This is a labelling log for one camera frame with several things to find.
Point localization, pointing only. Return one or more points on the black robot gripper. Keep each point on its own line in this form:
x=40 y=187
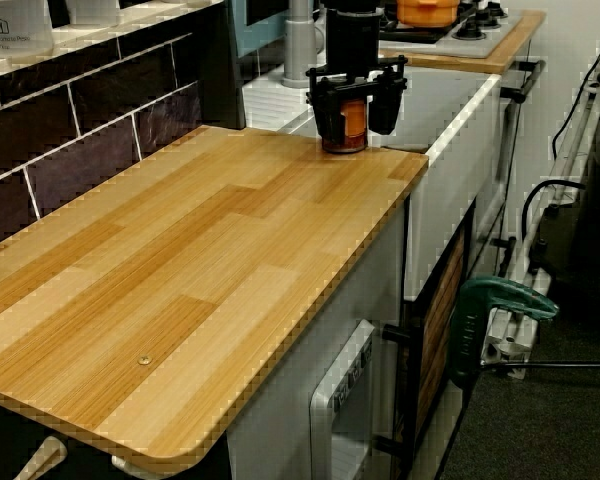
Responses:
x=352 y=40

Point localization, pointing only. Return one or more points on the orange beans can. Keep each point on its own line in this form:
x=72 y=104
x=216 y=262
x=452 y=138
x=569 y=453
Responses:
x=354 y=120

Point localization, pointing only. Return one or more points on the white toy kitchen sink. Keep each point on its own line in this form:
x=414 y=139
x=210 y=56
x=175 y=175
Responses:
x=455 y=125

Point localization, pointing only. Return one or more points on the curved kitchen faucet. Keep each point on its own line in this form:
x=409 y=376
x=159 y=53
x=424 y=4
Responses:
x=299 y=45

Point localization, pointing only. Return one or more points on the orange toy pot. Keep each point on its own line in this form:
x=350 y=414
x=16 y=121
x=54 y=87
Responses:
x=427 y=11

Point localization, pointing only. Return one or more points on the black stove burner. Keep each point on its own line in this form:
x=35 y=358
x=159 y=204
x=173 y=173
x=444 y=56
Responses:
x=491 y=9
x=469 y=30

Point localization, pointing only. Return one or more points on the black upright panel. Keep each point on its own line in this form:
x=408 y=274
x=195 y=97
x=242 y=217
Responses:
x=225 y=65

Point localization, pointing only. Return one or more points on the grey toy stove top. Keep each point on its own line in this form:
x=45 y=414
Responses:
x=480 y=42

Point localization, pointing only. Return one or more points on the wooden stove counter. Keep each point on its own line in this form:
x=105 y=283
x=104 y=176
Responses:
x=510 y=52

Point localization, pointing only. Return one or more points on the black towel bar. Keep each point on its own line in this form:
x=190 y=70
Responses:
x=527 y=77

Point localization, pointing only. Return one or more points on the wooden kitchen countertop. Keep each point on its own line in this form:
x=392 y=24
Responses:
x=190 y=280

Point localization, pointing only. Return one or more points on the green metal clamp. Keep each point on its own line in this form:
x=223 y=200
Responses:
x=480 y=325

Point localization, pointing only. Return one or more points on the white shelf ledge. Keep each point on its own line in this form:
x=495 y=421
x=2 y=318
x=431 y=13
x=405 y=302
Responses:
x=130 y=27

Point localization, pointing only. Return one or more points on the dark tiled backsplash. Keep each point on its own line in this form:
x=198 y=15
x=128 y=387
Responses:
x=80 y=125

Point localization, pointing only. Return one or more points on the grey toy oven door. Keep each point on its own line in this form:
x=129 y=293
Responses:
x=330 y=400

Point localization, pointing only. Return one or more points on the white lidded plastic jar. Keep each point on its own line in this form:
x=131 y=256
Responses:
x=92 y=10
x=15 y=27

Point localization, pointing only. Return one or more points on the white toy kitchen cabinet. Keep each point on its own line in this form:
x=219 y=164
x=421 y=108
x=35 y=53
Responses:
x=290 y=400

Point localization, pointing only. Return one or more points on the small metal countertop screw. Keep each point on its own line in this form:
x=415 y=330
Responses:
x=144 y=359

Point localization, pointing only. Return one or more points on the white wooden peg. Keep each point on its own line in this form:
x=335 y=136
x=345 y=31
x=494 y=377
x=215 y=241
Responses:
x=42 y=457
x=145 y=467

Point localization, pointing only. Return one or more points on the aluminium frame rail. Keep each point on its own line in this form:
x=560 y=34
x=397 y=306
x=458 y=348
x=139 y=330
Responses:
x=525 y=295

